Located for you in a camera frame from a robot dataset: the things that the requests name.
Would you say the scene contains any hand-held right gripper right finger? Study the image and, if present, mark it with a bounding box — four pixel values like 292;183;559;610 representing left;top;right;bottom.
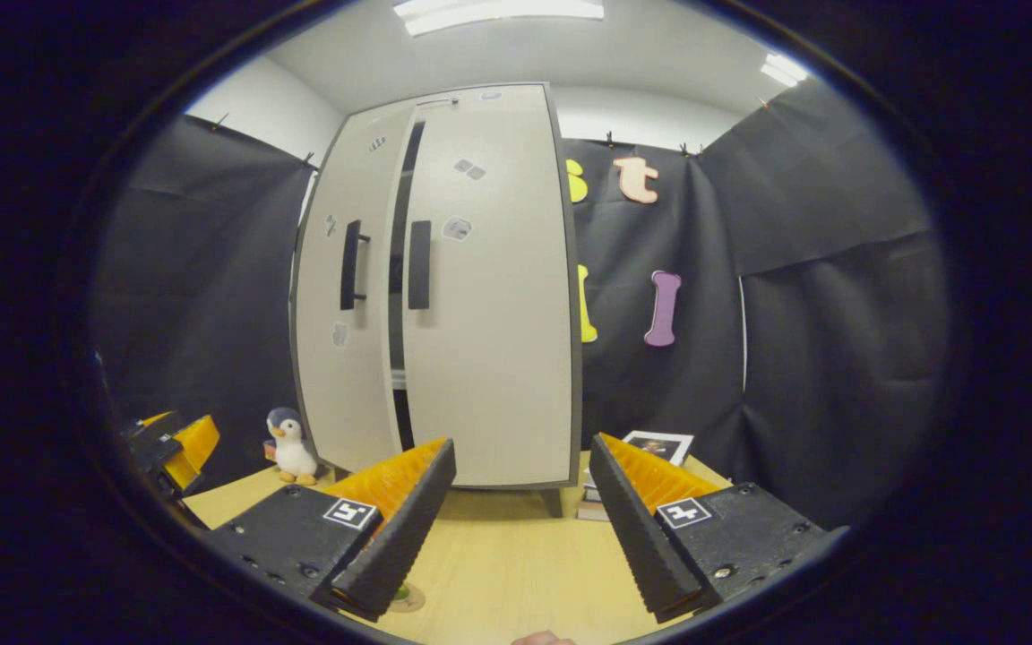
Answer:
588;433;850;624

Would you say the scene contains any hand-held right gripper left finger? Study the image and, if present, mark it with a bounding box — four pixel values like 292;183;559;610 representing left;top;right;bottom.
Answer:
208;437;459;624

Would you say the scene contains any round wooden coaster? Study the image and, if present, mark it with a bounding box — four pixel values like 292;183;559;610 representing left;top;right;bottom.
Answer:
387;581;428;614

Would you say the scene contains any grey cabinet door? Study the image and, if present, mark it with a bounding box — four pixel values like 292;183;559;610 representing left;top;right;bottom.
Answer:
292;103;418;474
401;85;575;489

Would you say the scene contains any grey cabinet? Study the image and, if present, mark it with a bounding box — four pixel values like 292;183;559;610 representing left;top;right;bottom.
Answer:
289;82;585;520

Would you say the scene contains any white photo book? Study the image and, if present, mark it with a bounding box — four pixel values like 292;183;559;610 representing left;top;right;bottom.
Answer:
576;430;695;523

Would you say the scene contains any penguin plush toy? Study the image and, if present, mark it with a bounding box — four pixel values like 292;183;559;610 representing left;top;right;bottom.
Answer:
265;407;321;487

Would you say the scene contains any black backdrop cloth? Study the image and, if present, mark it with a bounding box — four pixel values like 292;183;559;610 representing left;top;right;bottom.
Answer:
90;76;954;531

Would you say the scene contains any long ceiling light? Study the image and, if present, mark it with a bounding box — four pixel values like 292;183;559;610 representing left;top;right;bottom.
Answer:
392;0;606;38

